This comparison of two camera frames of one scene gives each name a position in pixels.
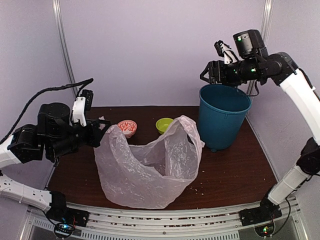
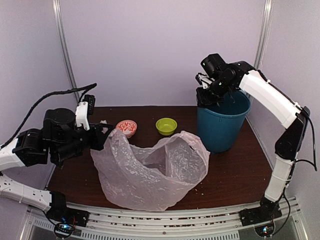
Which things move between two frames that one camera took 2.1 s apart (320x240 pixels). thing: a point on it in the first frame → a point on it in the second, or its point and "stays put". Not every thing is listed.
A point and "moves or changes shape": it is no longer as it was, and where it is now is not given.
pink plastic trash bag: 152,177 moves or changes shape
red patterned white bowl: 128,127 stays put
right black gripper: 217,73 → 203,102
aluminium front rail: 226,223 stays put
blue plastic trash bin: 222,110 stays put
